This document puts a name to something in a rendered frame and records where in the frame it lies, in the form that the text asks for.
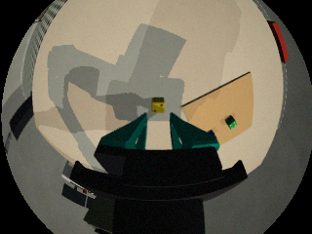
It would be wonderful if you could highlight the yellow die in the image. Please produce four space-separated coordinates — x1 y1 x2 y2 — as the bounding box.
152 97 165 113

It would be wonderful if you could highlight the green die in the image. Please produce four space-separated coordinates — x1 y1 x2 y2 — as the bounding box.
225 115 237 130

